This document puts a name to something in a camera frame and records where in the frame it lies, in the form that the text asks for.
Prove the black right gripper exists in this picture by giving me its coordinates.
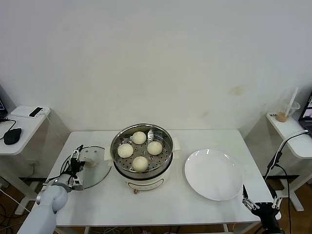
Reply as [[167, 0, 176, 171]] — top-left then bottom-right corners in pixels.
[[241, 184, 284, 234]]

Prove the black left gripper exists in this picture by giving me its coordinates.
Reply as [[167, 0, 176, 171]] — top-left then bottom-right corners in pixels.
[[69, 144, 85, 181]]

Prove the round glass pot lid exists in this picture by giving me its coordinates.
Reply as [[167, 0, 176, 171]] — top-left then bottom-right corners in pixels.
[[60, 145, 111, 190]]

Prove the white steamed baozi bun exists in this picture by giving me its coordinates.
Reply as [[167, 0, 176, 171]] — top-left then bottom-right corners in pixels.
[[147, 141, 163, 156], [117, 143, 134, 158], [132, 156, 149, 173], [132, 131, 147, 145]]

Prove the perforated steel steamer basket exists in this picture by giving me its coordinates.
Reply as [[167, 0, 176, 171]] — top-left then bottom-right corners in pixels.
[[110, 123, 176, 174]]

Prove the white side table with mouse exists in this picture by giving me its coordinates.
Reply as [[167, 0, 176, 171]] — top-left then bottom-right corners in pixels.
[[0, 104, 53, 215]]

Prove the round white plate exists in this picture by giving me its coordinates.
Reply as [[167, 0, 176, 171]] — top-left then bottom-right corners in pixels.
[[184, 149, 244, 201]]

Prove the small black white device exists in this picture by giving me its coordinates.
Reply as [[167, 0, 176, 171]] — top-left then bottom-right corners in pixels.
[[29, 106, 46, 117]]

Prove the black computer mouse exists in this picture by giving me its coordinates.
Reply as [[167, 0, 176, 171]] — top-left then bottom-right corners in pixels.
[[4, 128, 23, 145]]

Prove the white side table with cup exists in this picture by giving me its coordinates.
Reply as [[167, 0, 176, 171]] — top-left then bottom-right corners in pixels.
[[266, 112, 312, 212]]

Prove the flat white box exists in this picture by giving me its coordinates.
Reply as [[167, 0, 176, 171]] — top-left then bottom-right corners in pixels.
[[11, 106, 51, 118]]

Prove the white electric cooker pot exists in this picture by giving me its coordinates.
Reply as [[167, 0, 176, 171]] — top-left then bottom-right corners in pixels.
[[104, 136, 182, 195]]

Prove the clear plastic drink cup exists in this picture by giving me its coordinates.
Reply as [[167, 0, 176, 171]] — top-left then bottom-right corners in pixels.
[[276, 99, 302, 122]]

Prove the laptop beside black mouse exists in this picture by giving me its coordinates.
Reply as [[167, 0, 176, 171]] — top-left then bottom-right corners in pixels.
[[0, 84, 9, 122]]

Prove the large white work table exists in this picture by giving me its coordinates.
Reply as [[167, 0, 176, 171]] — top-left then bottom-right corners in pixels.
[[26, 129, 283, 234]]

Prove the laptop beside plastic cup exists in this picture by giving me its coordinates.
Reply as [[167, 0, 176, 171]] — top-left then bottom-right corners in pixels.
[[298, 91, 312, 137]]

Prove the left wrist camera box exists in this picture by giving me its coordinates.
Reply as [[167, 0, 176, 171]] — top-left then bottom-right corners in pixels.
[[71, 178, 85, 191]]

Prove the black power adapter with cord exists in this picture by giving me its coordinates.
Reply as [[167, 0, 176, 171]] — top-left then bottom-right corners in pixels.
[[264, 151, 294, 234]]

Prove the black mouse cable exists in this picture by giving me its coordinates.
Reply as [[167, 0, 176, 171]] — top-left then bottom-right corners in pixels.
[[0, 117, 18, 141]]

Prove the white laptop cable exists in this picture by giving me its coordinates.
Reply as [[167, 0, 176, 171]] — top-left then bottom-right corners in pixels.
[[279, 130, 312, 155]]

